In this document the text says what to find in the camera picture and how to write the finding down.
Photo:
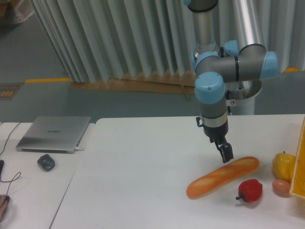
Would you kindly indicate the red toy bell pepper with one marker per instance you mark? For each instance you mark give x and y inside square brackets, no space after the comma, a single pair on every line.
[250,190]

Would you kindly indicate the orange toy baguette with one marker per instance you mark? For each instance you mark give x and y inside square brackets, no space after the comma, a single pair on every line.
[221,176]

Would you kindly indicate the black cable plug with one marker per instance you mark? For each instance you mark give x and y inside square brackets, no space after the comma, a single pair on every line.
[1,165]

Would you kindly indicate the brown cardboard sheet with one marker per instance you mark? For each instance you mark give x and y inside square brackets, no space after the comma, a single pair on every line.
[170,84]

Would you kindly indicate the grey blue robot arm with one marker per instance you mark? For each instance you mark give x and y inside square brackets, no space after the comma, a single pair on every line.
[242,60]

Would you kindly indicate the yellow toy bell pepper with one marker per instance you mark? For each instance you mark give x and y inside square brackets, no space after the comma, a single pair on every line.
[283,166]

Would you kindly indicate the brown toy egg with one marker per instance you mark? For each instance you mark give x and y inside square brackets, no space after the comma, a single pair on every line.
[281,187]

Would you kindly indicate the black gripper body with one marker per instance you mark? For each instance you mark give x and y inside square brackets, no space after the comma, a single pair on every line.
[215,128]

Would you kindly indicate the person's hand on mouse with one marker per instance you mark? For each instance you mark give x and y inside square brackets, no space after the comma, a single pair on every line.
[4,201]

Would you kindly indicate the grey folding screen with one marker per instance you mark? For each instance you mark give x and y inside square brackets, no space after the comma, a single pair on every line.
[108,38]

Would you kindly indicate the silver closed laptop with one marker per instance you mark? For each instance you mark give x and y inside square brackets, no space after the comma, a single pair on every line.
[54,134]

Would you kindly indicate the yellow wooden box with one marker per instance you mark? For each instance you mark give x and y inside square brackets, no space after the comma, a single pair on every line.
[298,181]

